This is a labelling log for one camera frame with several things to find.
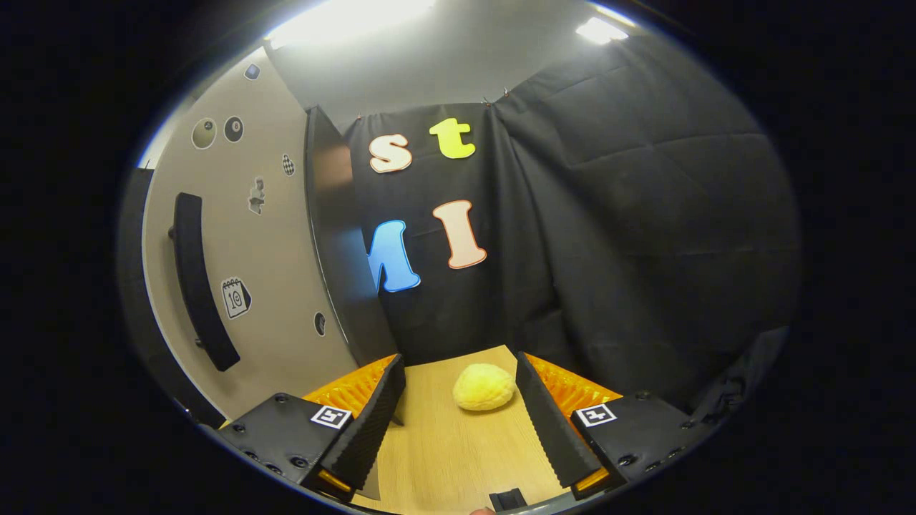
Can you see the yellow sponge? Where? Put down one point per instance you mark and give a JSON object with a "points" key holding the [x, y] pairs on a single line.
{"points": [[484, 388]]}

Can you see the long ceiling light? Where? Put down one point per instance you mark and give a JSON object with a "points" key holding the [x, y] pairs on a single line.
{"points": [[343, 20]]}

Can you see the black backdrop cloth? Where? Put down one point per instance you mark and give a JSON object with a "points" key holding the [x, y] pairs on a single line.
{"points": [[644, 214]]}

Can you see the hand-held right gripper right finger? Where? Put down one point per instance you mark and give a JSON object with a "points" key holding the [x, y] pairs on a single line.
{"points": [[551, 429]]}

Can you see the grey cabinet door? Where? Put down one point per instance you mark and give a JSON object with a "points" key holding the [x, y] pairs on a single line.
{"points": [[279, 243]]}

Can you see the small ceiling light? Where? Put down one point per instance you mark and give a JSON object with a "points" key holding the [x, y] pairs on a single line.
{"points": [[601, 30]]}

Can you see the dark grey cabinet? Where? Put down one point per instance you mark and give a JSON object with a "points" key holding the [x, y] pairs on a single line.
{"points": [[343, 250]]}

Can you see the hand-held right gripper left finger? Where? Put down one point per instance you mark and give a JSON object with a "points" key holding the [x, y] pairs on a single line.
{"points": [[372, 429]]}

